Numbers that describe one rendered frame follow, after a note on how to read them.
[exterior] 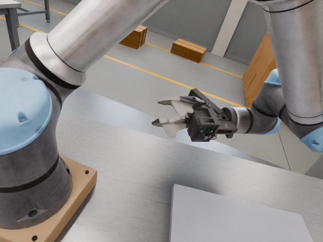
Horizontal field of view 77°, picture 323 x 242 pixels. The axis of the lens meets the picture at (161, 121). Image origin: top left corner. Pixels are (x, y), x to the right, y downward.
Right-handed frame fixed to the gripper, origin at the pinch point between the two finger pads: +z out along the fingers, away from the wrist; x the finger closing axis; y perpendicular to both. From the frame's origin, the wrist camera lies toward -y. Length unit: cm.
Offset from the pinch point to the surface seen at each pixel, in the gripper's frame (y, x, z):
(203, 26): -417, 120, -200
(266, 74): -166, 80, -195
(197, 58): -305, 144, -162
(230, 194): 17.4, 14.4, -21.8
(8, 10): -155, 46, 90
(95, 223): 22.2, 12.1, 14.3
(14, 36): -153, 67, 90
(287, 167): -44, 114, -171
